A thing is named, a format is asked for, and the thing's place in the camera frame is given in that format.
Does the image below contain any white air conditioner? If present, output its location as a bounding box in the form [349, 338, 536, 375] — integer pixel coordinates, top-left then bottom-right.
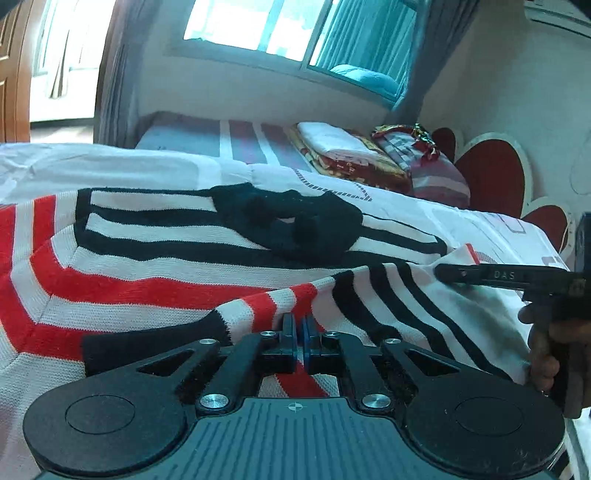
[524, 0, 591, 34]

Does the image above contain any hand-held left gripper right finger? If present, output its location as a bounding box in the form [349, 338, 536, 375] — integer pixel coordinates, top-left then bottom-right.
[302, 316, 463, 414]

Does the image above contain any red white petal headboard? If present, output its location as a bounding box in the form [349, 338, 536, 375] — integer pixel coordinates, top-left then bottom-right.
[431, 127, 574, 256]

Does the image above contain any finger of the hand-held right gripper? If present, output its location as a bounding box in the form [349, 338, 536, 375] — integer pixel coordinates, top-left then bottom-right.
[434, 262, 574, 294]

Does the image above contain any wooden door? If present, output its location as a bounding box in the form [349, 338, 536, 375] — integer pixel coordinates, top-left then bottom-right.
[0, 0, 47, 145]

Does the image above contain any red black white striped sweater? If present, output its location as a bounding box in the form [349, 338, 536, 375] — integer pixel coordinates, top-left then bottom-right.
[0, 182, 532, 480]

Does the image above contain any grey curtain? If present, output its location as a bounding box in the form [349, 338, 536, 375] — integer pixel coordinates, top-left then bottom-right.
[392, 0, 468, 126]
[92, 0, 155, 148]

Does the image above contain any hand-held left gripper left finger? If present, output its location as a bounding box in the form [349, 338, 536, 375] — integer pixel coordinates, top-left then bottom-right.
[135, 313, 299, 414]

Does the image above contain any grey red striped bed sheet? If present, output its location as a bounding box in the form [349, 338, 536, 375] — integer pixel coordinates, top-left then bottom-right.
[134, 111, 315, 175]

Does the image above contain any white sheer curtain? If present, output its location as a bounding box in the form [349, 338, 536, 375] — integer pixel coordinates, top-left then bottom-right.
[32, 0, 116, 101]

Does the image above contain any window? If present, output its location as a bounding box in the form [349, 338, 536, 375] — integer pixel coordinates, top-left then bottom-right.
[182, 0, 419, 101]

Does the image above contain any person's right hand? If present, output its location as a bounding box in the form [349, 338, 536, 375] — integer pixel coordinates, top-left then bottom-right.
[518, 305, 562, 397]

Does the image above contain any red plaid pillow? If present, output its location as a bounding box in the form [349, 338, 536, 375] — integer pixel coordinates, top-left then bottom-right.
[372, 124, 472, 205]

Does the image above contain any folded red patterned blanket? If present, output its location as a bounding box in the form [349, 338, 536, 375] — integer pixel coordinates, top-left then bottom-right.
[286, 127, 414, 195]

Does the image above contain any folded white cloth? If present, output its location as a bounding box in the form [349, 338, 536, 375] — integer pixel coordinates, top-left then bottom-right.
[295, 121, 371, 156]

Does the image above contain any teal cushion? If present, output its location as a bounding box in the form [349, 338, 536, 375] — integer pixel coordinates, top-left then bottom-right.
[330, 64, 400, 100]

